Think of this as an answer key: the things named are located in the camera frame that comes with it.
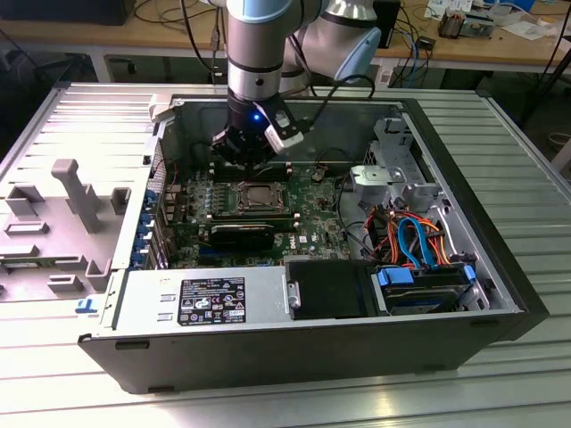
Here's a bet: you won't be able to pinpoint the silver CPU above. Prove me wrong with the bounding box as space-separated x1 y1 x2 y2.
246 185 281 209

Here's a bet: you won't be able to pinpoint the metal socket cover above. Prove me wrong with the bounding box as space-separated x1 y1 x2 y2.
238 182 286 211

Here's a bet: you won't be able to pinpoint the black RAM slot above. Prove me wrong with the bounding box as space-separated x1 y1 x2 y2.
213 170 290 177
213 160 290 168
213 175 290 182
213 166 290 173

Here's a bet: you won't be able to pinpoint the CPU socket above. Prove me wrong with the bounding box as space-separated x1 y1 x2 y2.
235 180 287 214

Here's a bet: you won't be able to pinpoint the blue expansion slot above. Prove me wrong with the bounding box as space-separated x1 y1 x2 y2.
198 251 274 267

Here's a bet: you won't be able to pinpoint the black graphics card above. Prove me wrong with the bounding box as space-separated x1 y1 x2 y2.
208 221 277 252

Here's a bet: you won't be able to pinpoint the green motherboard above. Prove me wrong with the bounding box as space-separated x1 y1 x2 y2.
161 163 360 269

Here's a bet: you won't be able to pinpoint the silver drive cage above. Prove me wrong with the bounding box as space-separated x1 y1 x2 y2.
363 116 432 185

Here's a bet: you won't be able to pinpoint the grey parts rack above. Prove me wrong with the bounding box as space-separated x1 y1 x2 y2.
0 158 131 304

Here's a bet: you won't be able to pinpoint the silver power supply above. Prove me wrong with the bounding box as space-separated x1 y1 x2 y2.
110 266 292 332

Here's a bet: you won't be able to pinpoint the wooden desk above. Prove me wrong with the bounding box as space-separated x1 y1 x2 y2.
0 0 571 84

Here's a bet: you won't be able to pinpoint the black PC case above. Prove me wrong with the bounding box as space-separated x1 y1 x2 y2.
76 92 550 396

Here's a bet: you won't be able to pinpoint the dark monitor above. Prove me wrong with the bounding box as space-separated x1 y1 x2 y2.
0 0 134 27

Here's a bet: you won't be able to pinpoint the hard disk in blue carrier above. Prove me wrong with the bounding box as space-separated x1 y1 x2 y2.
373 263 478 317

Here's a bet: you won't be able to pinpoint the copper coil transformer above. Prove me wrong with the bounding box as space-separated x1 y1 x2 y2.
436 9 468 40

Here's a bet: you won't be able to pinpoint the white boxes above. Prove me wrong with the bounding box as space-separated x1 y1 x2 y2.
426 0 474 19

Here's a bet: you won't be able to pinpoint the grey metal device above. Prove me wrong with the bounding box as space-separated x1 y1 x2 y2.
463 12 496 39

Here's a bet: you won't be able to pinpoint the white papers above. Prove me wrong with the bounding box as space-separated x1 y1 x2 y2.
501 17 559 42

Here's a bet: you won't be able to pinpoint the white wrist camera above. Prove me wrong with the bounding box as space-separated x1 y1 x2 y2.
253 100 305 156

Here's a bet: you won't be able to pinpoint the black camera cable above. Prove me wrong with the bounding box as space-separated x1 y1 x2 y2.
285 73 376 133

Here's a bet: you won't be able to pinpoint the thin grey wire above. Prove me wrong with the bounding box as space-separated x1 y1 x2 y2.
317 148 354 169

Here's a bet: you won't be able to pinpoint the grey corner bracket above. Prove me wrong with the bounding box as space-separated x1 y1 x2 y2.
146 92 180 124

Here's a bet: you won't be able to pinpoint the thin grey hanging cable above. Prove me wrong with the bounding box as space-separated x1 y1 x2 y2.
209 0 229 86

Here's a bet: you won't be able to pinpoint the thick black cable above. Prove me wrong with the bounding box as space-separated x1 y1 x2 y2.
335 176 374 260

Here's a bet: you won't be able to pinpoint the silver disk bay bracket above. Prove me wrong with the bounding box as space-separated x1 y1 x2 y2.
349 163 406 204

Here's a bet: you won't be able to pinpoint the orange wire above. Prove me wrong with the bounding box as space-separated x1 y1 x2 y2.
384 212 405 265
426 218 452 268

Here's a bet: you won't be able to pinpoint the blue wire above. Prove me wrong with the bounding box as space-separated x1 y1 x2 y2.
396 217 441 269

